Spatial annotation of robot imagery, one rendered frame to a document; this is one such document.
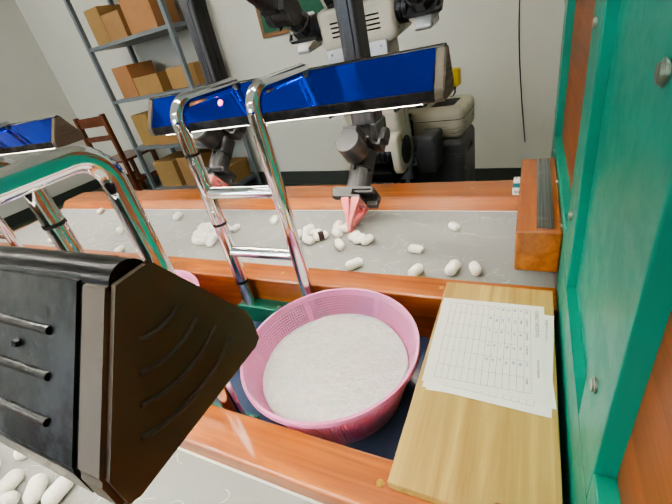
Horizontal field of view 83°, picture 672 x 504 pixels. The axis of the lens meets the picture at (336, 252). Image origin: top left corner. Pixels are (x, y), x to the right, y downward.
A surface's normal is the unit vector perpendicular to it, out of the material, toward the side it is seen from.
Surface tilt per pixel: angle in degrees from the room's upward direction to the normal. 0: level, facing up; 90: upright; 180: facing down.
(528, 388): 0
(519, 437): 0
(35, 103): 90
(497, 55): 90
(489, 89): 90
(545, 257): 90
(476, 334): 0
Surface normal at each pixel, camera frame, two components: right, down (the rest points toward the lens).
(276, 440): -0.20, -0.84
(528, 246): -0.40, 0.54
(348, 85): -0.44, 0.00
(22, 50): 0.86, 0.09
